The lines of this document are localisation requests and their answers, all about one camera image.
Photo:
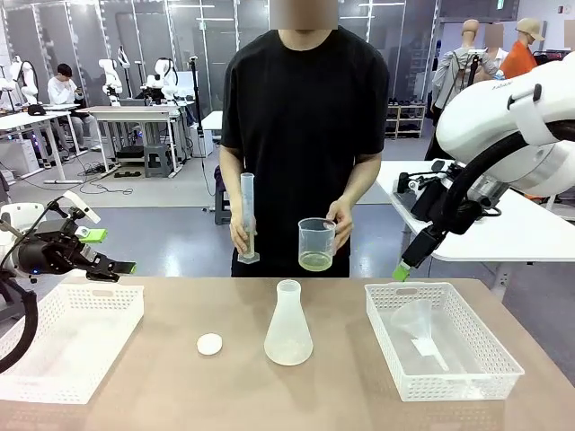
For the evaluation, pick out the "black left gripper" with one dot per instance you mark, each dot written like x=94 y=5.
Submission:
x=49 y=251

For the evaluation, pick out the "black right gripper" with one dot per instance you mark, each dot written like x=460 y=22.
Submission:
x=431 y=202

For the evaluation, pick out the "clear plastic funnel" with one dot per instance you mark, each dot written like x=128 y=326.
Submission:
x=411 y=319

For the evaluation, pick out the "clear plastic measuring beaker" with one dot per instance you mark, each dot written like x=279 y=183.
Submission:
x=314 y=251

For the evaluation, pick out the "white round stopper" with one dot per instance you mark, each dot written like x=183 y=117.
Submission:
x=209 y=345

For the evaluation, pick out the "clear plastic graduated cylinder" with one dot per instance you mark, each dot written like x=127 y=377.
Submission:
x=248 y=188

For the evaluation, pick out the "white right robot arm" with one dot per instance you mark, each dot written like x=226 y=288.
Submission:
x=485 y=116

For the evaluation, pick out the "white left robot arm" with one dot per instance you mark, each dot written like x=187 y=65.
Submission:
x=22 y=213

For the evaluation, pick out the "person's right forearm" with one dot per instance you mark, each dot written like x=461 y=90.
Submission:
x=231 y=179

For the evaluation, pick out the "white lab robot arm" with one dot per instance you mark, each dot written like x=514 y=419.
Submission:
x=24 y=81
x=111 y=81
x=162 y=76

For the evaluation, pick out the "person's left forearm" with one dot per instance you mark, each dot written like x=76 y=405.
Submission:
x=364 y=179

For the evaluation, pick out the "person's left hand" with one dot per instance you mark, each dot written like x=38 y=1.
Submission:
x=345 y=220

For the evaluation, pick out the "person's right hand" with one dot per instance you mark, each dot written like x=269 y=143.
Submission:
x=240 y=229

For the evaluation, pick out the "large white rounded table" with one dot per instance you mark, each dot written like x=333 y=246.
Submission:
x=507 y=233

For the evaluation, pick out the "white perforated plastic basket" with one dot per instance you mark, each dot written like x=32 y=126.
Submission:
x=67 y=341
x=453 y=388

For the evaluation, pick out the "small white paper label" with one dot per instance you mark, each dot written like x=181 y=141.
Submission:
x=422 y=348

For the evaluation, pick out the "grey plastic stool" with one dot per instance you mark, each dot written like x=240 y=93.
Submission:
x=158 y=161

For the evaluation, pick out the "grey step stool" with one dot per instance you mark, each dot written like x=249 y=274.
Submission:
x=222 y=206

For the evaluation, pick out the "wooden shoe shelf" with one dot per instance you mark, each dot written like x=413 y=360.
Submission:
x=406 y=121

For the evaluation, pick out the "dark purple cloth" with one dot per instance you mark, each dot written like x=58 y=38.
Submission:
x=218 y=177

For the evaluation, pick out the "beige top work table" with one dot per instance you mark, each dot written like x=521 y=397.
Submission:
x=135 y=112

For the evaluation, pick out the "white desk with metal legs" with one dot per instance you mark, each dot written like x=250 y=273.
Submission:
x=31 y=119

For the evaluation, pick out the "white floor cabinet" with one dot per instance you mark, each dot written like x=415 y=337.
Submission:
x=201 y=141

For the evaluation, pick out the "black cap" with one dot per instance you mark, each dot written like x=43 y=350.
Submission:
x=37 y=109

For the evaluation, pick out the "translucent conical flask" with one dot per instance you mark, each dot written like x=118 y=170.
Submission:
x=287 y=332

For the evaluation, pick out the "seated person in white top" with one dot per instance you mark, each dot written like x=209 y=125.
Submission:
x=60 y=90

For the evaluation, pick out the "small white table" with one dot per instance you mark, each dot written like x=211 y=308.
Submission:
x=212 y=120

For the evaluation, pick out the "mannequin in grey shirt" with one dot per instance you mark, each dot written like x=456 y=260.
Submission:
x=453 y=76

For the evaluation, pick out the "black tripod pole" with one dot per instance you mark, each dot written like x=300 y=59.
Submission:
x=196 y=99

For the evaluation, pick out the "person in black T-shirt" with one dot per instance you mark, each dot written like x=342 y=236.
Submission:
x=305 y=112

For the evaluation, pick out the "bystander with blurred face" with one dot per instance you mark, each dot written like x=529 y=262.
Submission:
x=494 y=49

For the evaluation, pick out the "mannequin in orange suit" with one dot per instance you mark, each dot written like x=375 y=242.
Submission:
x=521 y=58

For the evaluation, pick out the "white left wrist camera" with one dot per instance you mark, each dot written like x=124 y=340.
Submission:
x=83 y=207

